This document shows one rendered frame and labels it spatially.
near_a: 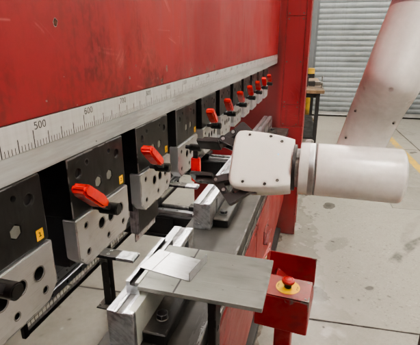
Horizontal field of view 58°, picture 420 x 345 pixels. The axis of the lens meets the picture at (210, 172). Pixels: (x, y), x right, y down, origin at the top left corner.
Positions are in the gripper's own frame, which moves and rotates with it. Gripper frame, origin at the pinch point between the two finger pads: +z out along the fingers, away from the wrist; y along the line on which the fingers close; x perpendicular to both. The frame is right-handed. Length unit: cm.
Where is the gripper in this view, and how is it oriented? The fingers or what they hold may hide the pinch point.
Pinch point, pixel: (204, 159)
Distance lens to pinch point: 66.1
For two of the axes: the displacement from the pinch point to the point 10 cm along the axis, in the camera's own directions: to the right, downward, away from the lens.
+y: -1.7, 9.3, -3.2
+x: 2.1, 3.6, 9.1
